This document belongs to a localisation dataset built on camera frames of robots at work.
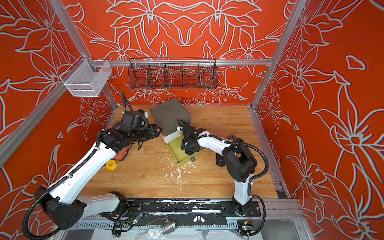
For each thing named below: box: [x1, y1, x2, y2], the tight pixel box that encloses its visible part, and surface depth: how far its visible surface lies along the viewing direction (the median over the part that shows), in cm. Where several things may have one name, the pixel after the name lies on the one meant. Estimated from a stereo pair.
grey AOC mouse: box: [216, 152, 226, 167], surface depth 89 cm
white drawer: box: [162, 126, 184, 144], surface depth 88 cm
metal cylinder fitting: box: [161, 217, 177, 235], surface depth 67 cm
